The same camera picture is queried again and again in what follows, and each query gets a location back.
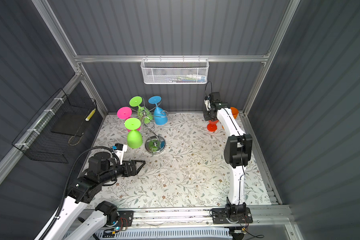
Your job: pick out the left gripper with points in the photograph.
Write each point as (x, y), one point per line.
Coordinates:
(134, 171)

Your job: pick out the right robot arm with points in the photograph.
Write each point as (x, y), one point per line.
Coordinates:
(237, 152)

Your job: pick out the red wine glass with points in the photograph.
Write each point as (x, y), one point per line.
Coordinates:
(212, 125)

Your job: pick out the black wire wall basket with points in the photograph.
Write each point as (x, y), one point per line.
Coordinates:
(54, 135)

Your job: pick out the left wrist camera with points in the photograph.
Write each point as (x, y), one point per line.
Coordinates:
(119, 150)

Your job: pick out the pink wine glass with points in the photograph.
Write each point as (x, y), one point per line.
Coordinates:
(124, 113)

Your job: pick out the yellow marker in basket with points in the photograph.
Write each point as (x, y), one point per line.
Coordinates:
(90, 114)

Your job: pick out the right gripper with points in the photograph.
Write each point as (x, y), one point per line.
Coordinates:
(207, 118)

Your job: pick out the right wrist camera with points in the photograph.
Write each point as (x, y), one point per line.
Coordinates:
(207, 103)

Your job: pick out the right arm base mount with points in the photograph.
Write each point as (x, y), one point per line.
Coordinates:
(220, 216)

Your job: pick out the yellow-green wine glass front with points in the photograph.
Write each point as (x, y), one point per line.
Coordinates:
(134, 137)

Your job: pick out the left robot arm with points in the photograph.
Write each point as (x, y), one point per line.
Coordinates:
(77, 195)

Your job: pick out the green wine glass back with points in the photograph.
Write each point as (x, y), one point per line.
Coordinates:
(144, 115)

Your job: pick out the white perforated cable tray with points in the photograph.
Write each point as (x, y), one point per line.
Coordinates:
(209, 233)

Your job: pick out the chrome wine glass rack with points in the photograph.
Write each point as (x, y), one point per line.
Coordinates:
(155, 143)

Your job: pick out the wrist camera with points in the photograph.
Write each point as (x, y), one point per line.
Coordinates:
(207, 103)
(119, 150)

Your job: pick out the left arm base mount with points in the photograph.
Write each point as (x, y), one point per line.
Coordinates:
(124, 219)

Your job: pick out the white wire wall basket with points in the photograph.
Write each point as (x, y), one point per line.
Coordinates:
(175, 72)

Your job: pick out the blue wine glass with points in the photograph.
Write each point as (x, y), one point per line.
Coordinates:
(160, 115)

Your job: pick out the orange wine glass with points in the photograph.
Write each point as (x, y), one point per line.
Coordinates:
(234, 111)

